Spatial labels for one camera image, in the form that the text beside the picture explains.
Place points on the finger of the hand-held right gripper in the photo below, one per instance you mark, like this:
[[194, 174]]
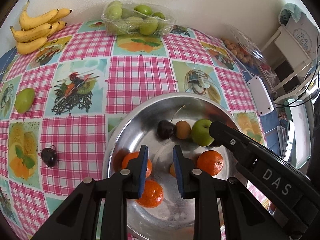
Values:
[[230, 137], [218, 143]]

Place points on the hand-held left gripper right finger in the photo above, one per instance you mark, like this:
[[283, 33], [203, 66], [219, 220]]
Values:
[[178, 172]]

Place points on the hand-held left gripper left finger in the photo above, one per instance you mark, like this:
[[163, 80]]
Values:
[[143, 170]]

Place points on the mandarin orange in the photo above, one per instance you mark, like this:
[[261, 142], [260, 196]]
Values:
[[153, 192], [128, 161], [210, 162]]

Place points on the steel bowl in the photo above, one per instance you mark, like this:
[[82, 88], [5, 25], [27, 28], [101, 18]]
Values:
[[160, 158]]

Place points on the green jujube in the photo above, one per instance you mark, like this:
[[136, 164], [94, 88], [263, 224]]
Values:
[[201, 132], [23, 100]]

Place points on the large brown longan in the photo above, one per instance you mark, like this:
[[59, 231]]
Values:
[[182, 130]]

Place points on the dark cherry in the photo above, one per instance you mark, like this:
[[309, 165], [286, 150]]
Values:
[[48, 157], [165, 130]]

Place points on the white plastic box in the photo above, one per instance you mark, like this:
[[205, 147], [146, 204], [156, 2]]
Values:
[[260, 95]]

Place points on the white plastic container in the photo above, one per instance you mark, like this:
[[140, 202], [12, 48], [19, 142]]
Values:
[[300, 120]]

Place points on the red and white pouch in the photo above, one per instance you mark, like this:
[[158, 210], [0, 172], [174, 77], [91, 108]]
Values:
[[268, 73]]

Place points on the clear bag of longans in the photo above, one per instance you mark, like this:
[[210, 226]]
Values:
[[240, 51]]

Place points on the white chair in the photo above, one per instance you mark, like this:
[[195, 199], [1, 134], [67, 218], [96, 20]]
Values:
[[287, 47]]

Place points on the white printed paper bag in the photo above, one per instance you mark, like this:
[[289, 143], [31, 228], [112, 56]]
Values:
[[302, 33]]

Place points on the teal towel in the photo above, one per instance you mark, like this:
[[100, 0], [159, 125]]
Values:
[[291, 11]]

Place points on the clear tray of green jujubes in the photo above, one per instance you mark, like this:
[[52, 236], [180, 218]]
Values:
[[140, 22]]

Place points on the yellow banana bunch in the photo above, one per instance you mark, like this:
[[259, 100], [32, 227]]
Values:
[[32, 33]]

